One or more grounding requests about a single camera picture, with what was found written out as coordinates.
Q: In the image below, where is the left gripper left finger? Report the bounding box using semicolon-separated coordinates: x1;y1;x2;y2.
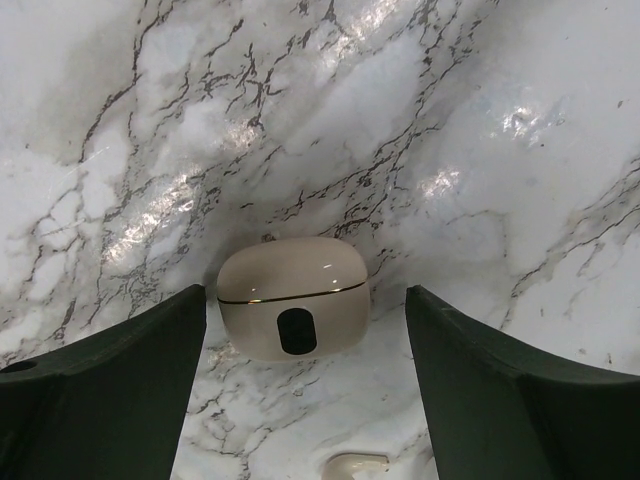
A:
1;285;206;479

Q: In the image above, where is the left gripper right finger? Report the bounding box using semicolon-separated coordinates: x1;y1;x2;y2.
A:
405;285;639;479

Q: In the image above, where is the beige earbud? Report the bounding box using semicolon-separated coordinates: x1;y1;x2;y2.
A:
321;452;390;480

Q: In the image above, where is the beige earbud charging case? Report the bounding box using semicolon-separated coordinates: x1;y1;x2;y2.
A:
216;237;371;362

